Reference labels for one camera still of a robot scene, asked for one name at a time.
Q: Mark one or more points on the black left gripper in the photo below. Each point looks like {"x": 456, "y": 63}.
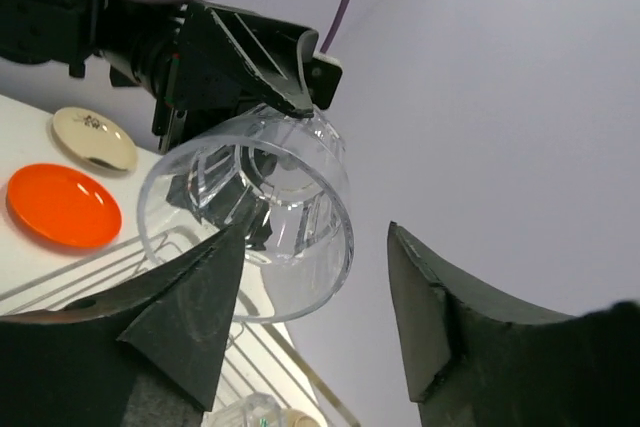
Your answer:
{"x": 205, "y": 63}

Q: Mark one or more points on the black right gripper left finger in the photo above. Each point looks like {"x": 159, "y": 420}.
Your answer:
{"x": 115, "y": 342}

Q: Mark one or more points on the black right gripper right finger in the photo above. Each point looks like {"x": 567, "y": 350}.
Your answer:
{"x": 474, "y": 355}

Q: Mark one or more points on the clear faceted drinking glass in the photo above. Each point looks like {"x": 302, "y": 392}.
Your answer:
{"x": 255, "y": 410}

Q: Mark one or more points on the white ceramic bowl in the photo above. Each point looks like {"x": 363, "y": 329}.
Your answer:
{"x": 297, "y": 418}

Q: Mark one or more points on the orange plate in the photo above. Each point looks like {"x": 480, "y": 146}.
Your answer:
{"x": 63, "y": 206}

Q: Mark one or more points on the cream floral plate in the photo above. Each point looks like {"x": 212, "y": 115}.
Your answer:
{"x": 94, "y": 139}

